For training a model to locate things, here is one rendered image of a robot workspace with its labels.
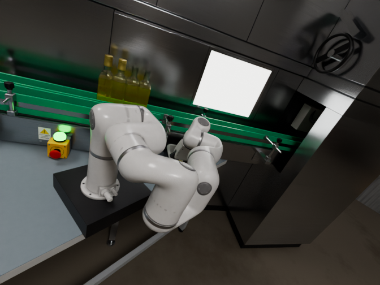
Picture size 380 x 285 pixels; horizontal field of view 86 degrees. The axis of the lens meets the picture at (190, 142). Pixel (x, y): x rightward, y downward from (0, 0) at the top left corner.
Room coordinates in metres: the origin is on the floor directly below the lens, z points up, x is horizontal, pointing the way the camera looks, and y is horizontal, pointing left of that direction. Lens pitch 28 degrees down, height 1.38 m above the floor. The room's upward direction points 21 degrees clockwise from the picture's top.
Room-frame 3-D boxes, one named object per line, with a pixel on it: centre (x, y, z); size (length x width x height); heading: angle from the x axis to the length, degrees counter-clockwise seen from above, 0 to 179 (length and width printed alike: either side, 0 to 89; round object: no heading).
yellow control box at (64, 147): (0.65, 0.50, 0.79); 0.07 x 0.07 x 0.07; 23
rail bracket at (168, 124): (0.87, 0.13, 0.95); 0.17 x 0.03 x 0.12; 23
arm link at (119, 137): (0.49, 0.16, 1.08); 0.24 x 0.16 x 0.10; 45
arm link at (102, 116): (0.52, 0.23, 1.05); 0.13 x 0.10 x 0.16; 135
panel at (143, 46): (1.17, 0.10, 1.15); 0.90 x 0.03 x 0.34; 113
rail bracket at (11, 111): (0.60, 0.67, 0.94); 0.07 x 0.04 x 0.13; 23
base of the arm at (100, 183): (0.50, 0.23, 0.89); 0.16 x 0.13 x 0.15; 55
